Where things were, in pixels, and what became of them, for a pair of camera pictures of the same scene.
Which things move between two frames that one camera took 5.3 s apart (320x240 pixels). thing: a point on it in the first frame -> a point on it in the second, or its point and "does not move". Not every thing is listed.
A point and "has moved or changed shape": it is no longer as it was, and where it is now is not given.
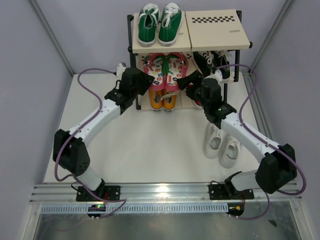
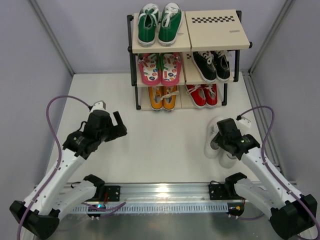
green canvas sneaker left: x=147 y=20 does not move
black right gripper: x=195 y=78 -> x=218 y=139
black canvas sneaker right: x=221 y=58 does not move
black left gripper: x=147 y=81 -> x=117 y=131
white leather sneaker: x=230 y=152 does not move
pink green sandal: x=154 y=64 has moved or changed shape
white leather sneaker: x=212 y=141 does not move
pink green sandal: x=176 y=66 has moved or changed shape
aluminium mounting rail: x=156 y=193 does not move
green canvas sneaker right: x=171 y=24 does not move
